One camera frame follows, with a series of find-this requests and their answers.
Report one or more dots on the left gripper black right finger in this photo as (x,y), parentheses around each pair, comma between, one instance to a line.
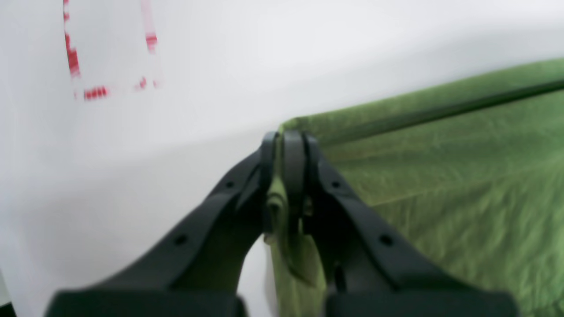
(371,270)

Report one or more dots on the red tape rectangle marking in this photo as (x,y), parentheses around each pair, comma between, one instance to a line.
(112,48)

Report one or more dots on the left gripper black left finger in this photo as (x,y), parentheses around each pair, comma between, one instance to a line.
(193,270)

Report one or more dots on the olive green t-shirt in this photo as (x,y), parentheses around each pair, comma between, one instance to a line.
(471,173)

